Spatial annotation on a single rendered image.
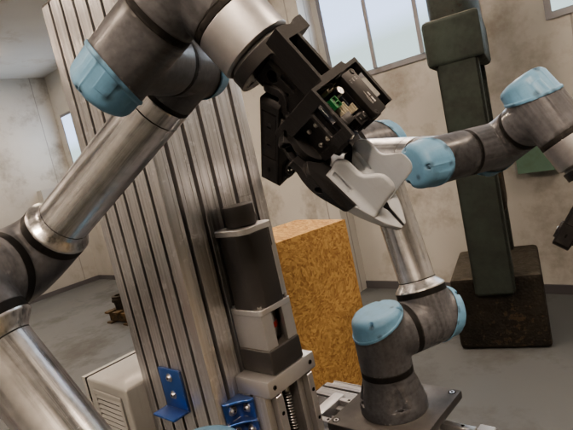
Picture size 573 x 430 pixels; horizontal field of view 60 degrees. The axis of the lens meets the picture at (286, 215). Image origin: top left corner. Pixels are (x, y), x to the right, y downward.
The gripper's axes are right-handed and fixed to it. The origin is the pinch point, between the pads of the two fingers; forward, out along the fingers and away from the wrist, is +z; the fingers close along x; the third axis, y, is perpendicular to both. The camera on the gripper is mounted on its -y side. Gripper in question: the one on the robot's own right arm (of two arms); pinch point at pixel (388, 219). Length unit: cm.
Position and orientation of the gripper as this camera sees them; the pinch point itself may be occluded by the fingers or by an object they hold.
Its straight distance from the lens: 50.1
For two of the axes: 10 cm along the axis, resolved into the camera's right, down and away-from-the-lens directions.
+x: 5.9, -5.7, 5.8
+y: 4.5, -3.7, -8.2
